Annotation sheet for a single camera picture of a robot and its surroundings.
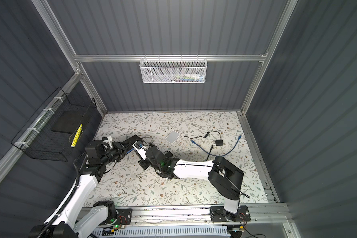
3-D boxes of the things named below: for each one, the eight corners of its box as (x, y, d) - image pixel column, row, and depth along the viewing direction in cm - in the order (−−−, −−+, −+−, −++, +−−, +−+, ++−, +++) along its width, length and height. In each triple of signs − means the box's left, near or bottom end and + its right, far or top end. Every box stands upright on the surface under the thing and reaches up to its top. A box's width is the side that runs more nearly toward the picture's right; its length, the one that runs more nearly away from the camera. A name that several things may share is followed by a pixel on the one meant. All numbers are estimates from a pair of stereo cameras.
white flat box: (165, 140, 106) (165, 138, 104) (172, 131, 111) (172, 129, 109) (173, 144, 104) (172, 142, 102) (179, 134, 109) (179, 133, 107)
